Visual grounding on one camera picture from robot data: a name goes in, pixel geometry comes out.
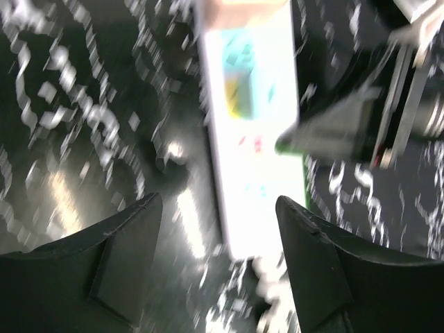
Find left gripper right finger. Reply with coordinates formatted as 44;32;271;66
275;196;443;333

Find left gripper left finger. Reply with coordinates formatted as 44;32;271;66
1;194;163;332

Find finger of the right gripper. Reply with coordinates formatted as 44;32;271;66
275;87;382;163

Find white power strip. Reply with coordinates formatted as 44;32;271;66
194;1;305;261

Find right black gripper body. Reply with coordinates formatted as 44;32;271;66
347;1;443;169

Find white coiled power cord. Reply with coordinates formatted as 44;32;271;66
204;255;299;333

